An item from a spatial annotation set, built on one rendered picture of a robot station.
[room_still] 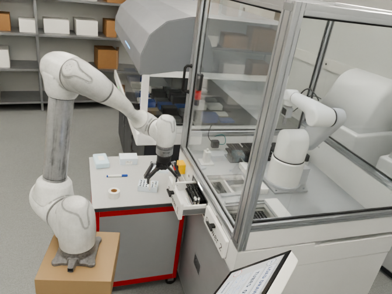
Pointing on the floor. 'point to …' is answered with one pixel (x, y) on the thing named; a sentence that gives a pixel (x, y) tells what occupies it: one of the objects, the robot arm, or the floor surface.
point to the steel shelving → (26, 97)
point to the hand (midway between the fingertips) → (161, 186)
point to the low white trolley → (137, 221)
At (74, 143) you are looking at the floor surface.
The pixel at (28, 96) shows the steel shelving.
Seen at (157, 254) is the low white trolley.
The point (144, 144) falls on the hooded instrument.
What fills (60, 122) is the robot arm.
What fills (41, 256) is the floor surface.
